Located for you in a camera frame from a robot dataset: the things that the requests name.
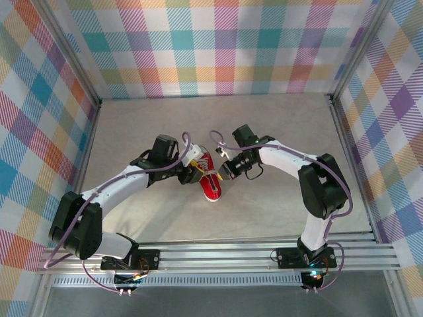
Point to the aluminium right corner post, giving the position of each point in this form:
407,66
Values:
358,54

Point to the aluminium left corner post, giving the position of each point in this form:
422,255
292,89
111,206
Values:
71,54

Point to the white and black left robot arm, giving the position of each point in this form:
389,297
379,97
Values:
112,190

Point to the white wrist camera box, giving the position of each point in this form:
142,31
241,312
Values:
192,155
223,152

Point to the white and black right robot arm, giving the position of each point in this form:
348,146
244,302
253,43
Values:
317,188

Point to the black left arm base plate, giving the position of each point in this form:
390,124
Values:
148,259

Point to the aluminium corner post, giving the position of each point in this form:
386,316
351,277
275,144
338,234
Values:
358,54
71,54

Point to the aluminium right side rail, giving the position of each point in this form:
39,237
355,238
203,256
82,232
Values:
350,165

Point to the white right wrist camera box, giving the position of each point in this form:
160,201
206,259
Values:
223,152

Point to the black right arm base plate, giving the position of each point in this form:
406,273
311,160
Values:
289,257

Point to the red canvas sneaker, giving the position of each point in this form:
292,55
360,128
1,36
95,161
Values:
213,190

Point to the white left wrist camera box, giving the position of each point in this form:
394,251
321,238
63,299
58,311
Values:
192,155

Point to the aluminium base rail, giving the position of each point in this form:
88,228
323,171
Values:
215,257

